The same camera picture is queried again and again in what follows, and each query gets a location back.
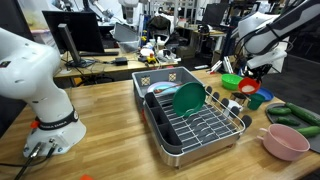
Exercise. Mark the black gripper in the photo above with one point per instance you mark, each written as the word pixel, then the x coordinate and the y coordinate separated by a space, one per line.
pixel 260 71

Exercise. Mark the small red bowl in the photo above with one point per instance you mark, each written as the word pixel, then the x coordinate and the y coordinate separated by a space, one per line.
pixel 248 81

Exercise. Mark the white rice grains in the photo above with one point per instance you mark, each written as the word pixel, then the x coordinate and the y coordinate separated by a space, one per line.
pixel 248 89

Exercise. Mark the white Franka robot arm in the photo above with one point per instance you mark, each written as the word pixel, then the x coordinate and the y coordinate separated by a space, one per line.
pixel 26 73
pixel 263 36

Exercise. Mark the silver metal jug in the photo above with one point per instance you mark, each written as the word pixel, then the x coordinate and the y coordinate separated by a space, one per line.
pixel 238 97

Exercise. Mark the bright green plastic bowl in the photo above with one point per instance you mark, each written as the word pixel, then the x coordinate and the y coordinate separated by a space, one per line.
pixel 230 81

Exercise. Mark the blue plastic plate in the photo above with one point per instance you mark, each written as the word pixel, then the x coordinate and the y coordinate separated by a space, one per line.
pixel 267 94

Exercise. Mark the dark green plastic cup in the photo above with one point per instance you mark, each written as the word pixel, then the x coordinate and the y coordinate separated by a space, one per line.
pixel 256 101

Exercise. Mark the white plastic cup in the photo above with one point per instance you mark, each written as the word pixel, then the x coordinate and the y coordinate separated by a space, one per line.
pixel 234 104

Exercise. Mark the green cucumber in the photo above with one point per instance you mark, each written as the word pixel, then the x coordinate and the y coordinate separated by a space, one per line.
pixel 287 121
pixel 308 131
pixel 279 111
pixel 303 114

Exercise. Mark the green plastic plate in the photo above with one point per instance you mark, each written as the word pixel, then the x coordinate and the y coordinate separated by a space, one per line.
pixel 188 98

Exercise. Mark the black background monitor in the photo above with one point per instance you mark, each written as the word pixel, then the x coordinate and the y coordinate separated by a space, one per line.
pixel 215 15

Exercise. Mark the round gray tray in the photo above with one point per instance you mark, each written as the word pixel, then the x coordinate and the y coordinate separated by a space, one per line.
pixel 316 144

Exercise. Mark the red utensil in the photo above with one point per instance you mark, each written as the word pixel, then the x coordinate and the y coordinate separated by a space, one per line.
pixel 168 87

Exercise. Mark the lavender plate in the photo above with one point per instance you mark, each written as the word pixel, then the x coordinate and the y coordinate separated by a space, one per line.
pixel 163 83

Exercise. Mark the gray plastic bin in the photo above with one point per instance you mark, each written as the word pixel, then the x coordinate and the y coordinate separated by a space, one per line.
pixel 160 75

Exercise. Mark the silver and gray dish rack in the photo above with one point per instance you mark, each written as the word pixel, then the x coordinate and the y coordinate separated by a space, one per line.
pixel 186 156

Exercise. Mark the yellow toy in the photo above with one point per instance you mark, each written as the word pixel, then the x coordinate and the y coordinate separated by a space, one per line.
pixel 151 59

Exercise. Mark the black bag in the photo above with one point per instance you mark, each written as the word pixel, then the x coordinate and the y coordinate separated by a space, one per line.
pixel 159 23

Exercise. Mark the white round dish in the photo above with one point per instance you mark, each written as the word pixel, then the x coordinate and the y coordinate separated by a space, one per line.
pixel 146 52

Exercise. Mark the clear plastic box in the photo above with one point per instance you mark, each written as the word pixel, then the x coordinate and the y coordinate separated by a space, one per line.
pixel 129 46

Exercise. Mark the black power adapter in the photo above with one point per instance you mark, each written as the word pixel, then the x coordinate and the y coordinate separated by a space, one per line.
pixel 121 61

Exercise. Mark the gray laptop lid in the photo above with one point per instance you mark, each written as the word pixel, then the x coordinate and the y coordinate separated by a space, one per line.
pixel 125 32

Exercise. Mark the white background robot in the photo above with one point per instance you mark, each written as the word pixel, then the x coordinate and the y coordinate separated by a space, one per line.
pixel 128 10

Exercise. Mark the wooden office desk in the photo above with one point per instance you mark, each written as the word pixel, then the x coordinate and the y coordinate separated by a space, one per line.
pixel 100 68

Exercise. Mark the black keyboard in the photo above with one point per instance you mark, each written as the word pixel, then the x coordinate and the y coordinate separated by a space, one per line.
pixel 100 53

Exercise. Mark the black computer monitor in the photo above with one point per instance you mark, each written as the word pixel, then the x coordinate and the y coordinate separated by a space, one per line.
pixel 83 30

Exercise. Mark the black monitor stand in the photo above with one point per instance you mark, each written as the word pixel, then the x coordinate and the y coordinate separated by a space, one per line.
pixel 68 40

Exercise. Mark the small orange object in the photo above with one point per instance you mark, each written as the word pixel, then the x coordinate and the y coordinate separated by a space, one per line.
pixel 86 177

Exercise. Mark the black extrusion camera stand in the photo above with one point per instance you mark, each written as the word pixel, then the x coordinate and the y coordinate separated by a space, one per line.
pixel 227 46

